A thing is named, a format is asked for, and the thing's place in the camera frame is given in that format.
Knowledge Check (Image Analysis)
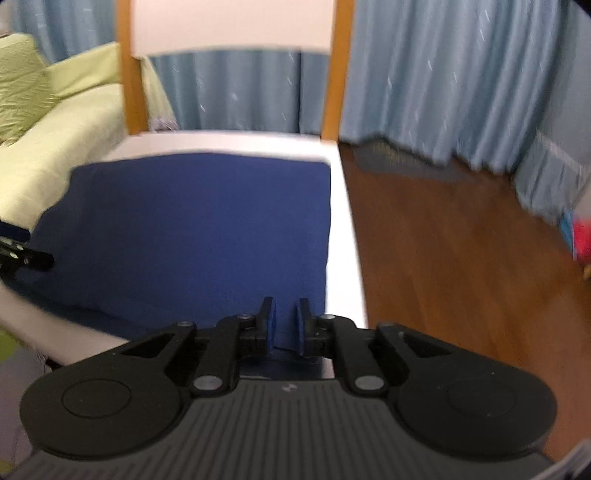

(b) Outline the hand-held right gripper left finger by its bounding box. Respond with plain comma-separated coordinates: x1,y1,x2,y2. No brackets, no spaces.
108,296,278,396

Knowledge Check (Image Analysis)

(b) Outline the green covered sofa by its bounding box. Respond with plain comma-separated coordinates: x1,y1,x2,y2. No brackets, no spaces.
0,32,178,223

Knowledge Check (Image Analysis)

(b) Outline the green textured cushion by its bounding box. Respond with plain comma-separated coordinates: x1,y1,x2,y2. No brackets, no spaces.
0,33,62,147

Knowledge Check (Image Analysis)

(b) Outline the light blue curtain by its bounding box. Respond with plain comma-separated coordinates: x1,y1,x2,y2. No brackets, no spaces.
11,0,591,228

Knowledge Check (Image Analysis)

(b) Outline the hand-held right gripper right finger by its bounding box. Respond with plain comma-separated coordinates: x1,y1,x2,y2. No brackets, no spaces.
294,296,452,398

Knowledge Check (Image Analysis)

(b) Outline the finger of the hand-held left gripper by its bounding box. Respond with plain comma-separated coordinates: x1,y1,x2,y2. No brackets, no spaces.
0,236,55,274

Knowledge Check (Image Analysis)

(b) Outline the white chair with wooden posts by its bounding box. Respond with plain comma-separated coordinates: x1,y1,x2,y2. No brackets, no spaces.
0,0,371,372

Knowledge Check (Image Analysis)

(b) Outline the red and blue object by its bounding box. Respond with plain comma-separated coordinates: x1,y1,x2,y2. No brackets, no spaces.
558,185,591,280

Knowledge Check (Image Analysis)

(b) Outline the navy blue garment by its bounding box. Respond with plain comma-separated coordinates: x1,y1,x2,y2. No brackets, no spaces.
9,154,334,366

